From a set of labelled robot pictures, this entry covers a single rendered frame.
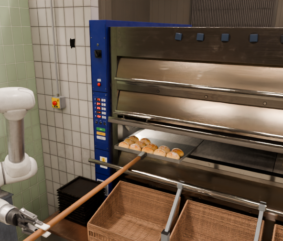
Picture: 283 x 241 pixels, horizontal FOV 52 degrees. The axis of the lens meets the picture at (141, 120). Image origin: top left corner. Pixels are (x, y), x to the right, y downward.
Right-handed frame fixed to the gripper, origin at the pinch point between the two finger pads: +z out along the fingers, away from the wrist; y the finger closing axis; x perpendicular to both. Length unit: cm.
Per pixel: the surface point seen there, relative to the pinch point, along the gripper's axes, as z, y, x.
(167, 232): 39, 24, -55
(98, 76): -47, -52, -110
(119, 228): -13, 61, -84
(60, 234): -49, 62, -58
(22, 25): -122, -90, -104
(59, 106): -88, -23, -106
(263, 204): 87, 2, -76
